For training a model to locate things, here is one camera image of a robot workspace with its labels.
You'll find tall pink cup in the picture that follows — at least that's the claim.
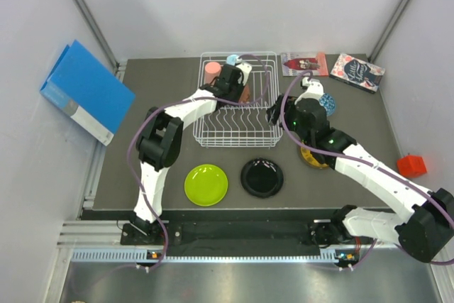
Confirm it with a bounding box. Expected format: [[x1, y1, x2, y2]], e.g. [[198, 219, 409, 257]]
[[204, 61, 222, 84]]

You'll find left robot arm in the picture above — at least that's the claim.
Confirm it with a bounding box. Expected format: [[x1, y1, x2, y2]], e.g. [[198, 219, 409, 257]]
[[131, 61, 252, 244]]

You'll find lime green plate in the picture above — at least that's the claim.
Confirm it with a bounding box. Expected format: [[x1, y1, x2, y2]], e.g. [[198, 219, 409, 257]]
[[184, 164, 228, 207]]

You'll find yellow patterned plate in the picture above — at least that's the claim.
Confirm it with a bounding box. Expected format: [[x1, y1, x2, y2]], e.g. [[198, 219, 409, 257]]
[[299, 147, 329, 170]]

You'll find black plate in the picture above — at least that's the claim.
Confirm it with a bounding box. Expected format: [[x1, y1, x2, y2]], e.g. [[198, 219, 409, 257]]
[[240, 158, 284, 199]]

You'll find orange red cube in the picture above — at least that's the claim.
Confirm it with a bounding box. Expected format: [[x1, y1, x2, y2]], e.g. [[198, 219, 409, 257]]
[[397, 155, 427, 178]]

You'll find slotted cable duct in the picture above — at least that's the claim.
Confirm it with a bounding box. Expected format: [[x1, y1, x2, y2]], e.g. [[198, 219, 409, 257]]
[[71, 248, 354, 263]]

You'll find blue triangle pattern bowl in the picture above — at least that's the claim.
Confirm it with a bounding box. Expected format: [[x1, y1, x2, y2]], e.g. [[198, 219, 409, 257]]
[[319, 93, 336, 116]]

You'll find floral paperback book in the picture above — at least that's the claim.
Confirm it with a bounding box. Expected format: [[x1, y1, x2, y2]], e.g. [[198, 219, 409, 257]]
[[329, 53, 385, 94]]

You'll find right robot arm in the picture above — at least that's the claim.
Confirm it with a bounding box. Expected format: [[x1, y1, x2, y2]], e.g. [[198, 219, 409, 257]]
[[267, 94, 453, 263]]

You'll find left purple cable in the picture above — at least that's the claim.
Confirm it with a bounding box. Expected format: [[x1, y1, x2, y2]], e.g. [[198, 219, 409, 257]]
[[126, 53, 272, 275]]

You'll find salmon dotted mug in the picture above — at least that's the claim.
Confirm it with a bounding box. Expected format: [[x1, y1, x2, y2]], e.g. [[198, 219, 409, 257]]
[[238, 84, 250, 103]]

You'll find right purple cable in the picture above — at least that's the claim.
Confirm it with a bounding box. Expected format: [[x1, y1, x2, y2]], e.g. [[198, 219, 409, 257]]
[[279, 70, 454, 272]]

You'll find red thin book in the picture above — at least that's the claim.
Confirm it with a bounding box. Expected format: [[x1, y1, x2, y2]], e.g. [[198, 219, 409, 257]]
[[280, 52, 329, 77]]

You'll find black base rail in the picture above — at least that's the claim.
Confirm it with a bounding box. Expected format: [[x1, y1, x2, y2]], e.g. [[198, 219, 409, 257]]
[[120, 209, 357, 256]]

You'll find purple cable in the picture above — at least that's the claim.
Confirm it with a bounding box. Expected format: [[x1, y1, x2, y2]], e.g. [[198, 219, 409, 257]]
[[126, 53, 272, 275], [279, 70, 454, 272]]

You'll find white wire dish rack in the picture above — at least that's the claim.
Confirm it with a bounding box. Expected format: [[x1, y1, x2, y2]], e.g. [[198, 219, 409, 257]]
[[192, 51, 283, 148]]

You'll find blue folder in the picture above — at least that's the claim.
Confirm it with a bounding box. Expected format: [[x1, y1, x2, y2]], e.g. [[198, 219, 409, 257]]
[[40, 40, 135, 145]]

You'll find light blue mug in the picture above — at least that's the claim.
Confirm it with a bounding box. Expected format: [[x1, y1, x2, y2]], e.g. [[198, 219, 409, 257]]
[[226, 54, 243, 66]]

